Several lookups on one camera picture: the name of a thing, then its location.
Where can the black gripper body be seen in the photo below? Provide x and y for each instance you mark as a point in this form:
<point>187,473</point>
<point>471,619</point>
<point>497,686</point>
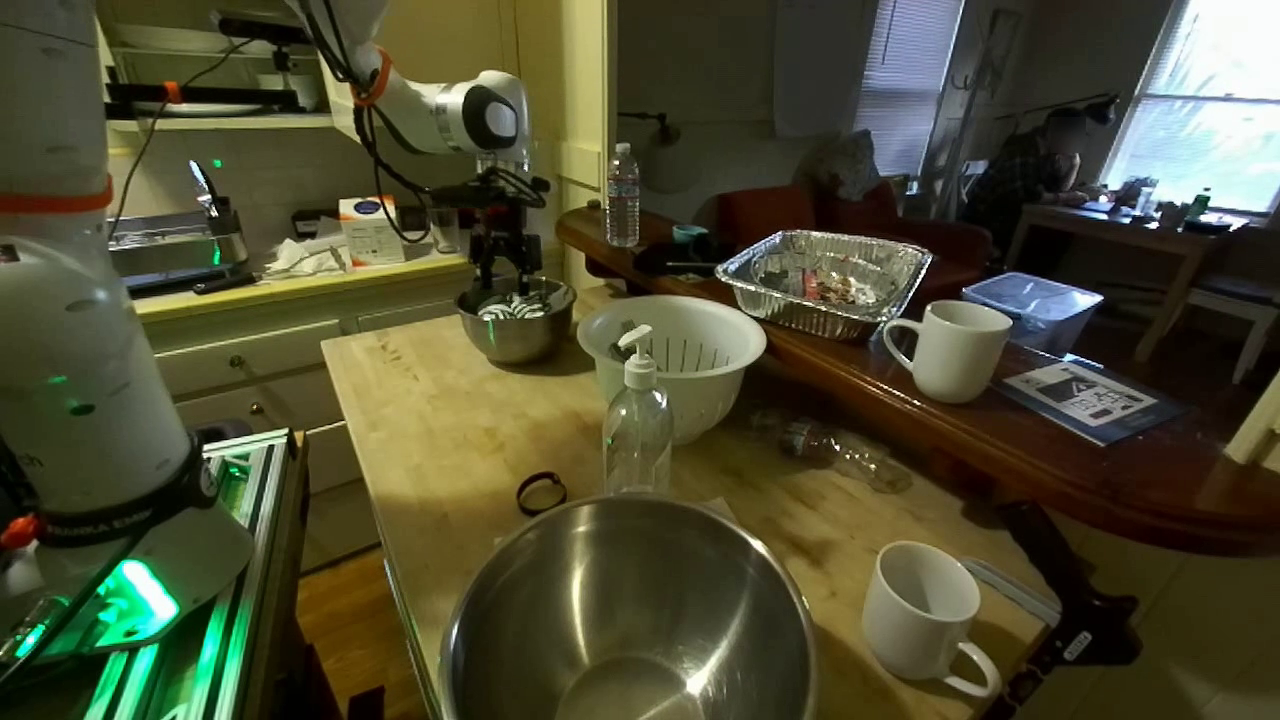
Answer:
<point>492,215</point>

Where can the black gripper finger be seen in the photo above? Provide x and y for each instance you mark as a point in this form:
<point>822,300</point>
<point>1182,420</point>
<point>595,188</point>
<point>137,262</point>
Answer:
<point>530,278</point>
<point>481,286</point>

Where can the white green striped towel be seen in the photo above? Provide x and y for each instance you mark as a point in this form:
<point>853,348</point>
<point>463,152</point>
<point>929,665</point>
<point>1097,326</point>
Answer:
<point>514,309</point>

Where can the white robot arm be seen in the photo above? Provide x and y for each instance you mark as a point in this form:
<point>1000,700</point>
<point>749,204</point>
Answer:
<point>481,118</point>

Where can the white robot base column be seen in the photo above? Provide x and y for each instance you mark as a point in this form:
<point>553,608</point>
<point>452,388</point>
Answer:
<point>80,397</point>

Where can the small silver bowl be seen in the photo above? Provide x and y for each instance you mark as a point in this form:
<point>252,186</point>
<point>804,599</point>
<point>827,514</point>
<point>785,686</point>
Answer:
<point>521,341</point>

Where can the large silver mixing bowl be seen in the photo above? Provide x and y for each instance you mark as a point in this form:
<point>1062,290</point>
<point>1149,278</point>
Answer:
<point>629,608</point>

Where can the tissue box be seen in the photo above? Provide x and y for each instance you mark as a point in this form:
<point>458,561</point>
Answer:
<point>365,225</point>

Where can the clear plastic water bottle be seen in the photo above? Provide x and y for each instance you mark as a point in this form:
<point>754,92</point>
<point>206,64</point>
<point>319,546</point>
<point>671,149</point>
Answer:
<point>626,196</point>

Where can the white plastic colander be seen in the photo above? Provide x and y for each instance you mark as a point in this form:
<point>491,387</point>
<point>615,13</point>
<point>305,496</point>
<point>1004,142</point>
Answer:
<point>703,355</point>

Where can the clear pump spray bottle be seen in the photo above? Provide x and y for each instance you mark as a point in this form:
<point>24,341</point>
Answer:
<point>638,435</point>

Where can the white cabinet with drawers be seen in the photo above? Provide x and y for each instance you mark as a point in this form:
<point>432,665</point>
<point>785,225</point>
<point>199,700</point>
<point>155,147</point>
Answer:
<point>249,356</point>

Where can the aluminium foil tray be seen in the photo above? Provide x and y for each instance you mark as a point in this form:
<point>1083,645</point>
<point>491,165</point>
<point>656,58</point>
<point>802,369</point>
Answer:
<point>828,286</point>

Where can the crumpled clear plastic wrap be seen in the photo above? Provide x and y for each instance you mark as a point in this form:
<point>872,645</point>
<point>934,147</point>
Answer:
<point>845,455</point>

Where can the white mug on counter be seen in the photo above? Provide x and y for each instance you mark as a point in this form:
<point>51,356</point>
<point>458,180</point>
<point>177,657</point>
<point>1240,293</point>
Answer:
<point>951,348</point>

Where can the metal robot mounting stand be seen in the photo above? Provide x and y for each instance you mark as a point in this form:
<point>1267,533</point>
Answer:
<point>155,627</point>

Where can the person at window desk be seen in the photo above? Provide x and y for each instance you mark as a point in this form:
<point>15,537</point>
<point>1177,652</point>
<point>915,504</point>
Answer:
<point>1026,171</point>

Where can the clear plastic container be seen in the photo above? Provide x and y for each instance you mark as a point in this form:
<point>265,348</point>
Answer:
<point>1046,312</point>

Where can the white mug near front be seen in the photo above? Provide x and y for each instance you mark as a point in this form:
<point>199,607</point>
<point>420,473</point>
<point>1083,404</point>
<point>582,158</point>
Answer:
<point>918,612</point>

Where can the wooden desk by window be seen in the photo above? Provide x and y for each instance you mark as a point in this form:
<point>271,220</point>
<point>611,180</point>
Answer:
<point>1135,245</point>

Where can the dark wooden counter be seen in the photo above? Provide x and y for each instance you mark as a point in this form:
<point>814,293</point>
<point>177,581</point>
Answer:
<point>1168,484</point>

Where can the printed booklet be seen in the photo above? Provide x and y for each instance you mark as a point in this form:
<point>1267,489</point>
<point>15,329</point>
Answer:
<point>1089,403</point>

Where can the black ring green handle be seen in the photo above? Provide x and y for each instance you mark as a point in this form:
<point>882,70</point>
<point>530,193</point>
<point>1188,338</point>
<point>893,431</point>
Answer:
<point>540,494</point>

